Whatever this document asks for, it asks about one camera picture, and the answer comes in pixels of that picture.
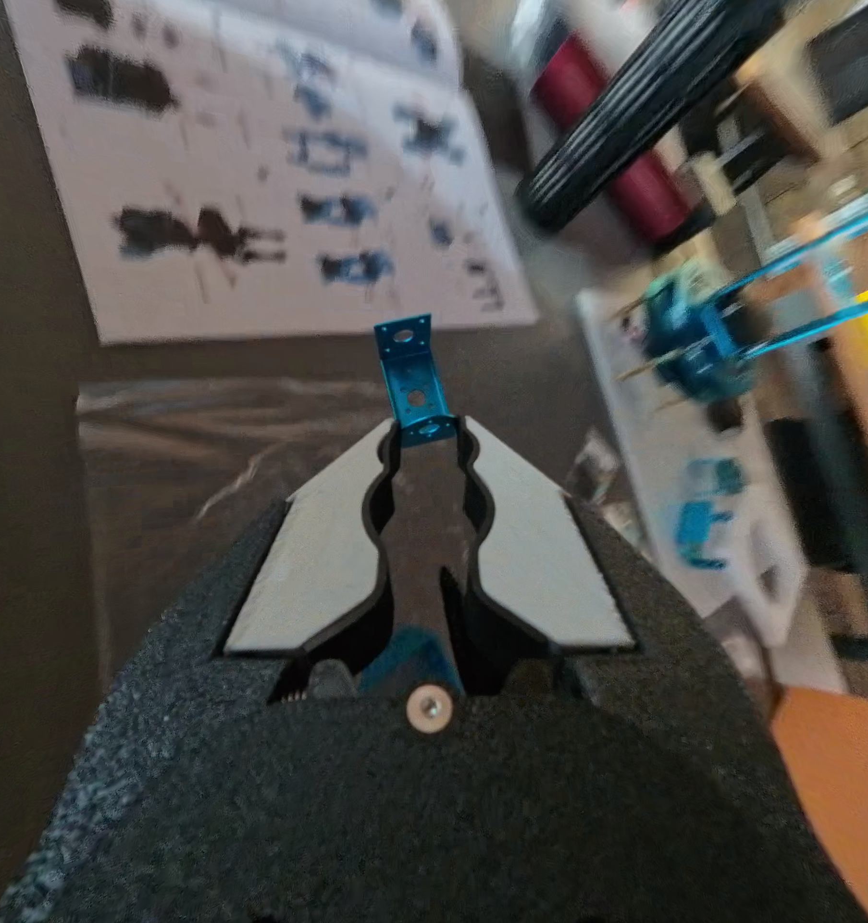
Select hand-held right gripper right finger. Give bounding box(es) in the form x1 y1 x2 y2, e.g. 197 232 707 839
440 414 637 697

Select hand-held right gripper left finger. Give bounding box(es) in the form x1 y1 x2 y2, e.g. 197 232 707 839
222 418 405 677

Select large clear plastic bag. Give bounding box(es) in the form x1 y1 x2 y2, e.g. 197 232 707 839
75 375 622 686

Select small blue L bracket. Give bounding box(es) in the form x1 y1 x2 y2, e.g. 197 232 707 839
373 313 457 449

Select blue acrylic robot base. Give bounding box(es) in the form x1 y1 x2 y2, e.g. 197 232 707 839
616 195 868 406

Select dark grey desk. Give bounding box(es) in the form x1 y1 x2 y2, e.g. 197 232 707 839
0 0 781 923

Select white foam sheet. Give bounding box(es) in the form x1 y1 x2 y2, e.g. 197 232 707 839
574 285 813 650

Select orange cardboard box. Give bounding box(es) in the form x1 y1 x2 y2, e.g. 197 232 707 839
769 685 868 923

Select maroon cylinder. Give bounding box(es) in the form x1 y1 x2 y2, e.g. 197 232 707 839
531 32 716 245

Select printed instruction manual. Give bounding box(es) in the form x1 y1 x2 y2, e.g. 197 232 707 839
1 0 541 347

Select black ribbed cylinder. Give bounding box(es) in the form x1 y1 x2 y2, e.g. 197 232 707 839
515 0 788 233

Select small blue metal bracket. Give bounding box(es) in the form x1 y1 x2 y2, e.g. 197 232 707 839
690 456 750 500

